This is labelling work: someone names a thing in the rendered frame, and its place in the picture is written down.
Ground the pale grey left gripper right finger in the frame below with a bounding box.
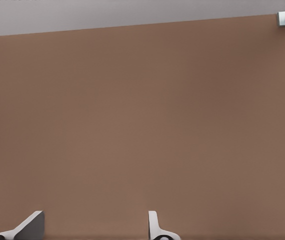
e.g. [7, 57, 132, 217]
[148, 210, 181, 240]

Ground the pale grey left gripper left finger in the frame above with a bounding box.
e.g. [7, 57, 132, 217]
[0, 210, 45, 240]

